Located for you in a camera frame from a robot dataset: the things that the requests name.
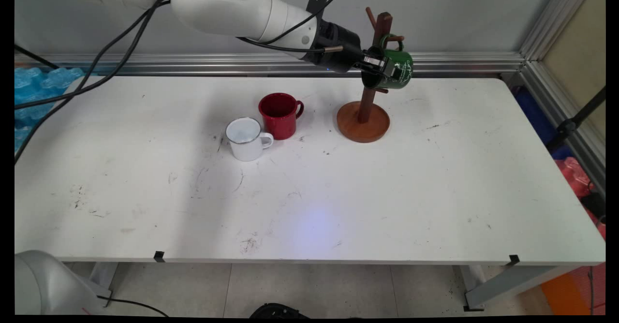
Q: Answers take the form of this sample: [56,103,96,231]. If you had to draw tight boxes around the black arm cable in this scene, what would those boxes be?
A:
[15,0,170,164]
[15,0,172,111]

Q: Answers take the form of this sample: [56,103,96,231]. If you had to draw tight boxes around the blue plastic bag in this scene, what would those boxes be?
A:
[515,88,571,159]

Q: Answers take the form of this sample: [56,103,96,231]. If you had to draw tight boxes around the red enamel mug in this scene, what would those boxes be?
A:
[258,92,305,141]

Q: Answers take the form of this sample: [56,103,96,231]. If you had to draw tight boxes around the blue bubble wrap sheet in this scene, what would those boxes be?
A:
[15,67,85,154]

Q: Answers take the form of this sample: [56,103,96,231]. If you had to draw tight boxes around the grey table leg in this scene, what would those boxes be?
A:
[89,263,119,307]
[455,265,571,312]

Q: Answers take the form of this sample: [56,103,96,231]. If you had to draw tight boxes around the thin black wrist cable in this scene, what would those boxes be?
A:
[236,0,350,54]

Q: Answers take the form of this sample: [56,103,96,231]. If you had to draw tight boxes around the white enamel mug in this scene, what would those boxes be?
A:
[225,117,274,162]

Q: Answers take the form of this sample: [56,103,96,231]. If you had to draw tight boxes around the black tripod pole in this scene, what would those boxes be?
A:
[546,86,606,152]

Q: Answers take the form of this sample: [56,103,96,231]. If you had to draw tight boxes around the aluminium frame post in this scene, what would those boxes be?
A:
[520,0,606,63]

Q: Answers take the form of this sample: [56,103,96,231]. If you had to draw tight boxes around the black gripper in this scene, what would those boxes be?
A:
[314,21,403,83]

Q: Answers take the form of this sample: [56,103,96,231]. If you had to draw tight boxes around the green enamel mug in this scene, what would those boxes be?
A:
[362,34,414,90]

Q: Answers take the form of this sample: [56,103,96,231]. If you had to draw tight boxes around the wooden mug tree stand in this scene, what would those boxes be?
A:
[337,6,391,144]

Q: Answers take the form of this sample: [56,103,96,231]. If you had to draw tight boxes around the red plastic bag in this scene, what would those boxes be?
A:
[555,158,606,240]

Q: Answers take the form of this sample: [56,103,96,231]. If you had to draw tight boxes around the black round floor object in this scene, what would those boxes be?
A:
[249,303,310,319]

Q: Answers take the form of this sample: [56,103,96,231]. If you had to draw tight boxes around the aluminium frame rail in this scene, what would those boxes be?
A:
[15,52,525,75]
[503,62,606,193]

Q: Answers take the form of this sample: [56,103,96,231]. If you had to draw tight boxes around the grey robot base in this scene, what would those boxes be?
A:
[15,250,113,316]

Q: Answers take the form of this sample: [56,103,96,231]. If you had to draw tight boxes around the orange box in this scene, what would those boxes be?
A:
[541,265,606,316]

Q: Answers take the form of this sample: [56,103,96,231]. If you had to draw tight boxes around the black floor cable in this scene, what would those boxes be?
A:
[97,295,170,318]

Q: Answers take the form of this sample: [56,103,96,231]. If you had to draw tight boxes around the black wall cable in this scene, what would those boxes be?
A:
[15,44,59,70]

